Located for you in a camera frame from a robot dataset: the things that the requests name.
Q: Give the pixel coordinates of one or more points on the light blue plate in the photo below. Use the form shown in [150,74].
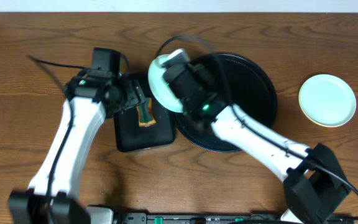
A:
[326,90]
[159,87]

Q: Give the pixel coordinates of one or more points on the round black tray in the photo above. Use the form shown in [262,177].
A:
[251,89]

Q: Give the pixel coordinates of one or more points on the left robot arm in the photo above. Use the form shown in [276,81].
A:
[95,94]

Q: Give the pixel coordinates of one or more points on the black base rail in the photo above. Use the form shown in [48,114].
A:
[228,218]

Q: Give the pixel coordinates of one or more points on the yellow plate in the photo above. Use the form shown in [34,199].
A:
[329,116]

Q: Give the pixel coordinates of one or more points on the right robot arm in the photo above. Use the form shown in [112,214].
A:
[313,181]

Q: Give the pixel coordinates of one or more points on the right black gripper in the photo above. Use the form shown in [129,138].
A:
[200,73]

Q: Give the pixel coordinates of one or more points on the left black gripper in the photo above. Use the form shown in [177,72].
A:
[134,94]

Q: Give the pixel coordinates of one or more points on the light blue plate top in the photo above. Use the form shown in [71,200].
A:
[159,87]

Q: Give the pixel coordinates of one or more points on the green and orange sponge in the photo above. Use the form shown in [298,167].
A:
[145,116]

